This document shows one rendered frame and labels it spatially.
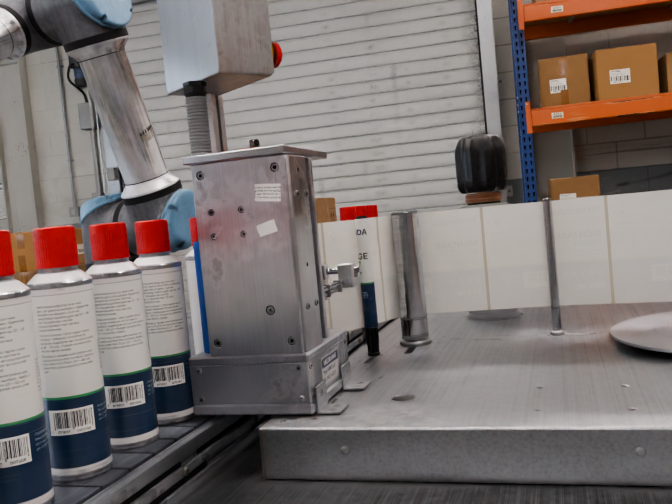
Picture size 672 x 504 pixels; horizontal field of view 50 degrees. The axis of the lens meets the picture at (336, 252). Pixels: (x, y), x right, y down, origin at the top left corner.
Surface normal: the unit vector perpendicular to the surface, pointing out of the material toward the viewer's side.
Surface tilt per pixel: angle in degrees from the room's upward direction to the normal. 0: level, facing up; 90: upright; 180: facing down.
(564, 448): 90
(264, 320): 90
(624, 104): 90
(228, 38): 90
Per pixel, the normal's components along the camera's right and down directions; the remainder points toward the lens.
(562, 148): -0.22, 0.07
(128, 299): 0.63, -0.02
